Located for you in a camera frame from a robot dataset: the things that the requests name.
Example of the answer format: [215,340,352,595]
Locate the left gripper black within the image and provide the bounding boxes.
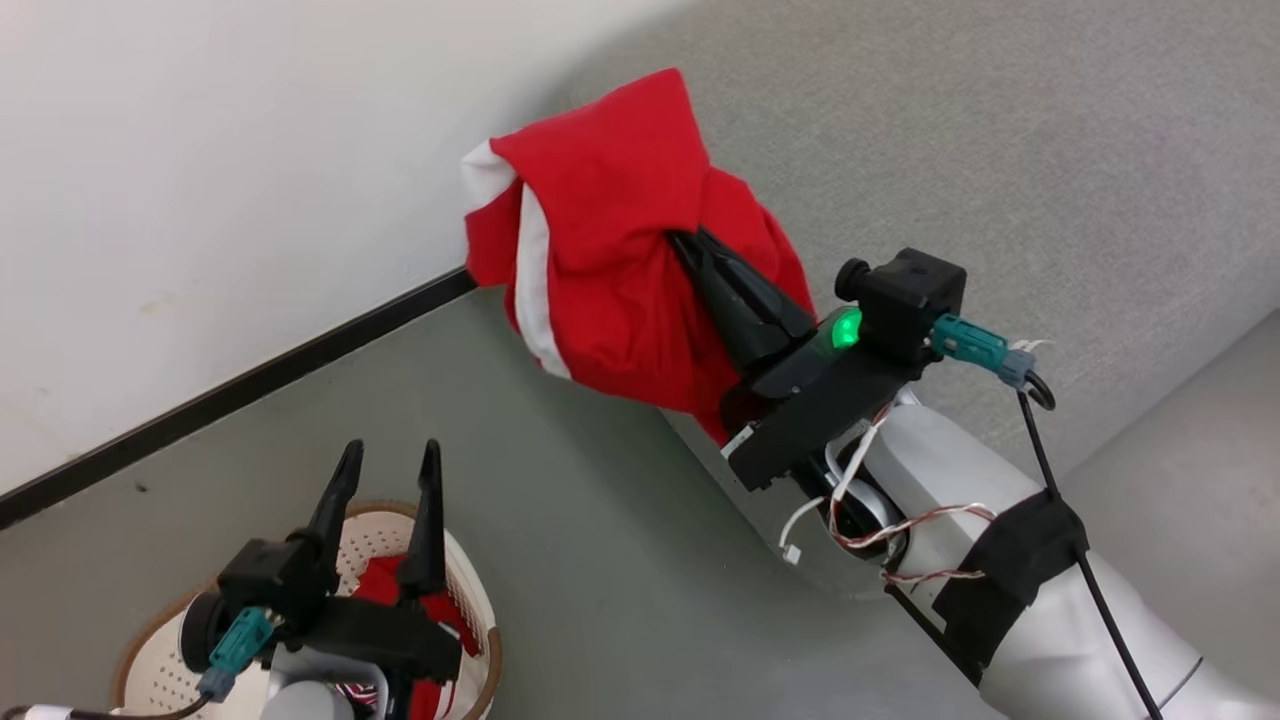
[280,438,463,686]

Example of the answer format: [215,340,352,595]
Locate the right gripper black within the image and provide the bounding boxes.
[668,228,926,491]

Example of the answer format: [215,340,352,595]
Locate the red white garment letter print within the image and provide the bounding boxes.
[335,555,471,720]

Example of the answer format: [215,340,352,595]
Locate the red garment white stripe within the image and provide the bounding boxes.
[462,68,819,448]

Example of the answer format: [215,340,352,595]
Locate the grey fabric sofa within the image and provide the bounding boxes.
[545,0,1280,720]

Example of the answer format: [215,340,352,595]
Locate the cream laundry basket brown rim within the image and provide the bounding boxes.
[112,500,503,720]

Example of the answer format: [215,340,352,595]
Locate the left arm teal cable connector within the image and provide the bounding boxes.
[197,607,276,701]

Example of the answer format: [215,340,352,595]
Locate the arm teal cable connector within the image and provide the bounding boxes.
[930,313,1038,389]
[197,607,276,701]

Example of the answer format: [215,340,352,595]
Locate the right arm teal cable connector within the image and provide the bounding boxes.
[930,313,1038,389]

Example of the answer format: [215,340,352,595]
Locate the red white twisted wires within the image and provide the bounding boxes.
[780,395,1001,591]

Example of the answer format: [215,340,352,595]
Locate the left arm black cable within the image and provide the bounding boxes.
[0,695,216,720]

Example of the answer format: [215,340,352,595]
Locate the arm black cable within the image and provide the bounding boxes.
[1015,370,1166,720]
[0,695,216,720]

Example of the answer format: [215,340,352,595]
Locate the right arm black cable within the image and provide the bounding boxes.
[1015,370,1166,720]

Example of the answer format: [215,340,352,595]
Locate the black strap on right arm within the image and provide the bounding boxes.
[932,490,1091,686]

